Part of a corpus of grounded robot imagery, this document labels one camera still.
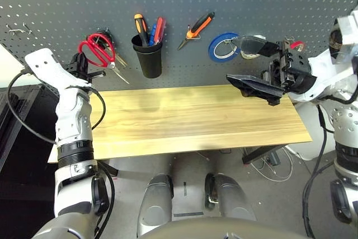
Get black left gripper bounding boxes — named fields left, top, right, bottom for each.
left=68, top=51, right=107, bottom=84

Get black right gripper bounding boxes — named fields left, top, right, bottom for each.
left=225, top=35, right=317, bottom=101

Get red handled scissors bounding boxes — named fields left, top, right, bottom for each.
left=78, top=33, right=131, bottom=85

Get red tape roll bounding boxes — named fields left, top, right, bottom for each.
left=289, top=40, right=306, bottom=53

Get orange black pliers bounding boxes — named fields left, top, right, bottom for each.
left=177, top=12, right=215, bottom=51

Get red handled screwdriver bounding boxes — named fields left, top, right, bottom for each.
left=154, top=17, right=167, bottom=44

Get white tape roll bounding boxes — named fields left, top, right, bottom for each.
left=240, top=34, right=266, bottom=60

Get blue tape roll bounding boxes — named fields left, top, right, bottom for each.
left=208, top=32, right=241, bottom=63

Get black plastic cup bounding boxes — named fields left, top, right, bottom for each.
left=131, top=34, right=163, bottom=79

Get orange black screwdriver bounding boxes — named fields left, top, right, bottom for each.
left=133, top=13, right=150, bottom=47

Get dark power adapter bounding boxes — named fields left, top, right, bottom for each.
left=266, top=151, right=280, bottom=166

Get clear plastic bin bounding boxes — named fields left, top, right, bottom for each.
left=334, top=9, right=358, bottom=46

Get black cabinet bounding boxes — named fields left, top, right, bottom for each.
left=0, top=83, right=59, bottom=239

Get silver right robot leg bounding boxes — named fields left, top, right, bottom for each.
left=205, top=173, right=257, bottom=222

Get silver robot leg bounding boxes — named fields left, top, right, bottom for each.
left=205, top=173, right=257, bottom=222
left=136, top=174, right=175, bottom=237

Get silver left robot leg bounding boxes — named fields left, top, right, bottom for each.
left=136, top=174, right=175, bottom=237

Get grey robot torso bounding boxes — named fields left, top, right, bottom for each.
left=33, top=216, right=308, bottom=239

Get black handled scissors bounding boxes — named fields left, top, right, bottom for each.
left=96, top=27, right=128, bottom=68

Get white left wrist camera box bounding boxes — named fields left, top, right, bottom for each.
left=24, top=48, right=92, bottom=90

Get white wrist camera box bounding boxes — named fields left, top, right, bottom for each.
left=288, top=48, right=358, bottom=104
left=24, top=48, right=92, bottom=90

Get wire loop pegboard holder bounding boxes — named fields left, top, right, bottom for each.
left=186, top=25, right=201, bottom=40

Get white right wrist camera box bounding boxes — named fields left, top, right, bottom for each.
left=288, top=48, right=358, bottom=104

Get blue handled screwdriver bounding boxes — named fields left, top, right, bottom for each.
left=149, top=23, right=157, bottom=46

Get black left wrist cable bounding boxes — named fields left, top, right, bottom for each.
left=7, top=69, right=107, bottom=144

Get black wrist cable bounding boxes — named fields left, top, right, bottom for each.
left=7, top=69, right=107, bottom=144
left=303, top=104, right=336, bottom=239

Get black table leg bracket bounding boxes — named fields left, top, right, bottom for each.
left=105, top=163, right=119, bottom=177
left=242, top=143, right=288, bottom=165

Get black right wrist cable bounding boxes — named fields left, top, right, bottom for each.
left=303, top=104, right=336, bottom=239

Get white floor cables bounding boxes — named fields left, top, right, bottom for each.
left=248, top=146, right=294, bottom=182

